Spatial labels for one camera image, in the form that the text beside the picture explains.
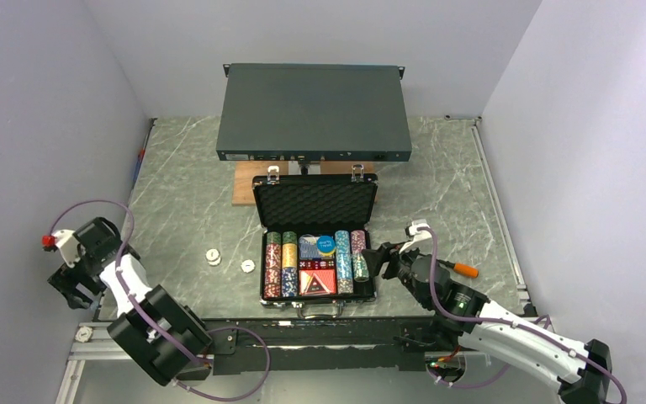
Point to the orange handled screwdriver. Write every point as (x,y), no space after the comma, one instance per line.
(459,268)

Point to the white poker chip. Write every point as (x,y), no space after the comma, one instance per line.
(84,334)
(248,266)
(213,257)

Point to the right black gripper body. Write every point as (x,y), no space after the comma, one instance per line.
(403,263)

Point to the light blue chip column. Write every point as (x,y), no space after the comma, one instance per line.
(344,277)

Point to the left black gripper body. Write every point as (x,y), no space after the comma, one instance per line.
(66,279)

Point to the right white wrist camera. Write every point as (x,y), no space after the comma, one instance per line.
(417,233)

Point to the dark rack-mount server unit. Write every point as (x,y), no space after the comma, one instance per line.
(313,113)

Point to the blue dealer button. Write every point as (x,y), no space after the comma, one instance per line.
(326,245)

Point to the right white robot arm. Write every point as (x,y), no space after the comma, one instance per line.
(579,372)

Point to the blue playing card deck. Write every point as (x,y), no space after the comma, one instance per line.
(308,250)

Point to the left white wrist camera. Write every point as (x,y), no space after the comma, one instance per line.
(66,243)

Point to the green yellow blue chip column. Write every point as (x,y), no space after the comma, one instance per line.
(289,272)

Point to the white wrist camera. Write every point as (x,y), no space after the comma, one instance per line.
(417,233)
(66,243)

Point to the red green chip column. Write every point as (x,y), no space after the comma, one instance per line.
(273,265)

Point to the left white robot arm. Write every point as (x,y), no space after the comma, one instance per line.
(162,336)

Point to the black poker chip case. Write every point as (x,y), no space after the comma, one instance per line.
(316,205)

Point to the red dice row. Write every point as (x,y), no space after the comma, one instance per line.
(315,264)

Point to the red triangle card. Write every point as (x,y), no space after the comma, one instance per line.
(314,286)

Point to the wooden board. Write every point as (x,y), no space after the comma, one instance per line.
(245,172)

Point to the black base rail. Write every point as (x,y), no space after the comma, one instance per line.
(405,343)

